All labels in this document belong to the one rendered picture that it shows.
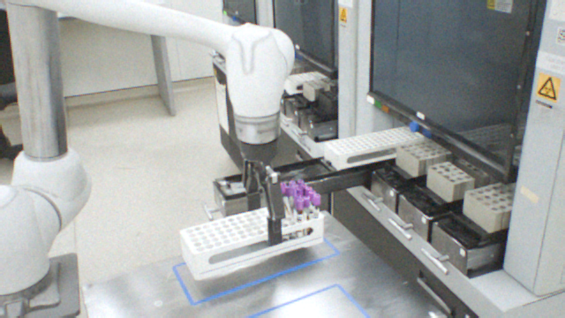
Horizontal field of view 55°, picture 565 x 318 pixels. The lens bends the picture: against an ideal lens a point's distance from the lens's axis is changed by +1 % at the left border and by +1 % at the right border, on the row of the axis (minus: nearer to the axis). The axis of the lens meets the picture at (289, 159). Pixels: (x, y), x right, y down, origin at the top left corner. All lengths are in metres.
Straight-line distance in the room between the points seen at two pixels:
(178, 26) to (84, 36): 3.80
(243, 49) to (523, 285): 0.81
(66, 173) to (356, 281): 0.76
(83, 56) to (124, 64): 0.34
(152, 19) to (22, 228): 0.55
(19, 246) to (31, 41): 0.45
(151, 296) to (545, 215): 0.82
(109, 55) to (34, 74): 3.61
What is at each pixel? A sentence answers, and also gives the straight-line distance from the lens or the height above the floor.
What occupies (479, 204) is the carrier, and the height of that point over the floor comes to 0.88.
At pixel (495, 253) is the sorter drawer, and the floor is 0.78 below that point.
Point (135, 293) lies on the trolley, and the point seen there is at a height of 0.82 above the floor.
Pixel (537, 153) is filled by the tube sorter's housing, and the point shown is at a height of 1.06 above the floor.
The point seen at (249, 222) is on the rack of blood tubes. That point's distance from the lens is 1.17.
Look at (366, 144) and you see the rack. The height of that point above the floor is 0.86.
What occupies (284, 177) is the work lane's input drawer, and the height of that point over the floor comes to 0.80.
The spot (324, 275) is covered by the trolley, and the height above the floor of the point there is 0.82.
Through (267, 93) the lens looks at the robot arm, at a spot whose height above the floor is 1.22.
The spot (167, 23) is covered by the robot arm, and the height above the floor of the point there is 1.32.
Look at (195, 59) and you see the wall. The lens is 5.06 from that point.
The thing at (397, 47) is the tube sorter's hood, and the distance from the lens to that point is 1.52.
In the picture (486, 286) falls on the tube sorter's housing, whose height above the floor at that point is 0.73.
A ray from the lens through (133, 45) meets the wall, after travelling 4.95.
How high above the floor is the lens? 1.53
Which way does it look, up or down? 26 degrees down
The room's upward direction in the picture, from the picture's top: 3 degrees counter-clockwise
